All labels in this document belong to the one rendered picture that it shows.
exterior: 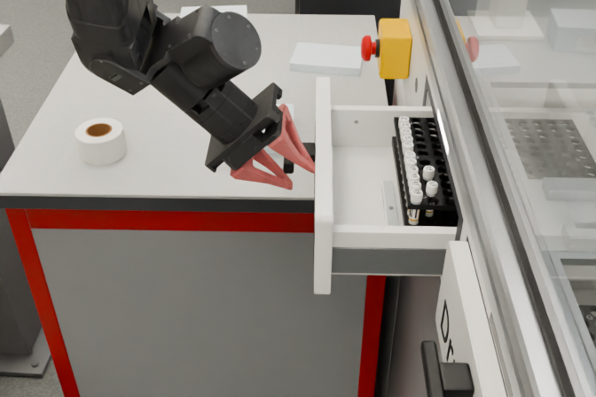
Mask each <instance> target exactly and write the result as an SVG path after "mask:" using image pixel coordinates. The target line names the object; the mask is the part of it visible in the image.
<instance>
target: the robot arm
mask: <svg viewBox="0 0 596 397"><path fill-rule="evenodd" d="M157 8H158V5H156V4H154V3H153V0H66V10H67V17H68V19H69V22H70V24H71V27H72V29H73V31H74V32H73V34H72V37H71V40H72V42H73V45H74V47H75V50H76V52H77V55H78V57H79V59H80V61H81V63H82V65H83V66H84V67H85V68H86V69H87V70H89V71H90V72H91V73H93V74H95V75H96V76H97V77H99V78H101V79H103V80H104V81H106V82H109V83H111V84H113V85H114V86H115V87H117V88H119V89H121V90H124V91H126V92H128V93H129V94H130V95H132V96H134V95H136V94H137V93H138V92H139V91H141V90H143V89H144V88H146V87H147V86H149V85H152V86H153V87H154V88H155V89H157V90H158V91H159V92H160V93H161V94H162V95H163V96H164V97H166V98H167V99H168V100H169V101H170V102H172V103H173V104H174V105H176V106H177V107H178V108H179V109H180V110H182V111H183V112H184V113H185V114H187V115H188V116H189V117H190V118H191V119H193V120H194V121H195V122H197V123H198V124H199V125H200V126H201V127H203V128H204V129H205V130H206V131H207V132H208V133H209V134H210V135H211V137H210V141H209V145H208V152H207V157H206V160H205V166H206V167H207V168H208V169H210V170H211V171H212V172H213V173H215V172H216V170H217V167H219V166H220V165H221V164H222V163H224V162H225V164H226V165H228V166H229V167H230V168H231V172H230V176H231V177H232V178H234V179H237V180H243V181H249V182H257V183H267V184H271V185H274V186H278V187H280V188H283V189H287V190H292V189H293V181H292V180H291V179H290V178H289V177H288V175H287V174H285V173H284V171H283V169H282V168H281V167H280V166H279V165H278V164H277V163H276V161H275V160H274V159H273V158H272V157H271V156H270V155H269V154H268V153H267V152H266V151H265V150H264V149H263V148H264V147H265V146H267V145H268V146H269V147H270V148H271V149H272V150H273V151H274V152H277V153H278V154H280V155H282V156H283V157H285V158H287V159H288V160H291V161H292V162H293V163H294V164H296V165H298V166H299V167H302V168H303V169H305V170H307V171H309V172H311V173H312V174H314V173H315V163H314V162H313V160H312V158H311V157H310V155H309V154H308V152H307V150H306V149H305V147H304V145H303V144H302V141H301V139H300V138H299V135H298V132H297V130H296V127H295V125H294V121H293V119H292V116H291V114H290V112H289V109H288V107H287V106H286V105H285V104H281V105H280V106H279V107H277V106H276V104H277V100H280V99H281V98H282V92H283V90H282V89H281V88H280V87H279V86H278V85H277V84H276V83H275V82H272V83H271V84H270V85H269V86H267V87H266V88H265V89H264V90H263V91H261V92H260V93H259V94H258V95H257V96H255V97H254V98H253V99H251V98H250V97H249V96H248V95H247V94H246V93H244V92H243V91H242V90H241V89H240V88H239V87H237V86H236V85H235V84H234V83H233V82H232V81H230V80H231V79H232V78H234V77H236V76H238V75H239V74H242V73H244V72H245V71H247V70H248V69H250V68H251V67H253V66H255V65H256V64H257V62H258V61H259V59H260V57H261V53H262V45H261V40H260V37H259V35H258V33H257V31H256V29H255V27H254V26H253V24H252V23H251V22H250V21H249V20H248V19H247V18H245V17H244V16H243V15H241V14H239V13H236V12H220V11H218V10H217V9H216V8H214V7H212V6H208V5H203V6H201V7H200V8H198V9H196V10H194V11H193V12H190V13H189V14H187V15H185V16H184V17H183V18H180V17H179V16H176V17H175V18H174V19H172V20H171V18H169V17H168V16H166V15H164V14H163V13H161V12H159V11H157ZM264 129H265V132H264V133H263V132H262V131H263V130H264ZM253 160H255V161H257V162H258V163H260V164H261V165H263V166H264V167H266V168H268V169H269V170H270V171H271V172H272V173H273V174H274V175H272V174H270V173H267V172H265V171H262V170H261V169H259V168H256V167H254V165H253Z"/></svg>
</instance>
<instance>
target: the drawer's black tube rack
mask: <svg viewBox="0 0 596 397"><path fill-rule="evenodd" d="M409 121H410V122H409V123H410V125H411V130H412V138H413V143H414V148H415V152H416V156H415V159H417V162H418V167H419V172H420V180H421V185H422V190H423V194H424V195H423V196H422V198H424V199H425V203H426V208H425V210H420V216H419V222H418V224H417V225H411V224H410V223H409V215H408V214H407V210H408V209H407V206H406V199H405V198H404V196H405V192H404V184H403V176H402V174H401V167H400V160H399V154H398V148H397V141H396V136H392V149H393V155H394V162H395V168H396V179H397V185H398V191H399V198H400V204H401V210H402V216H403V222H404V226H434V227H457V226H458V220H459V216H458V212H457V208H456V205H455V200H454V197H453V193H452V189H451V183H450V179H449V176H448V172H447V168H446V165H445V161H444V157H443V151H442V147H441V144H440V139H439V136H438V132H437V128H436V125H435V118H421V117H409ZM414 122H418V123H414ZM428 122H433V123H428ZM416 128H420V129H416ZM430 128H434V129H430ZM416 135H421V136H416ZM431 135H436V136H431ZM425 166H432V167H434V168H435V175H434V178H433V180H432V181H434V182H437V183H438V190H437V193H436V196H435V197H429V196H428V195H427V194H426V186H427V182H430V181H426V180H424V179H423V169H424V167H425ZM429 202H435V204H434V205H430V204H428V203H429ZM426 210H434V213H433V216H432V217H427V216H425V215H426Z"/></svg>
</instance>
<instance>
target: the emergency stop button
mask: <svg viewBox="0 0 596 397"><path fill-rule="evenodd" d="M375 53H376V42H372V39H371V36H370V35H365V36H364V37H363V38H362V41H361V58H362V60H363V61H370V59H371V56H372V55H375Z"/></svg>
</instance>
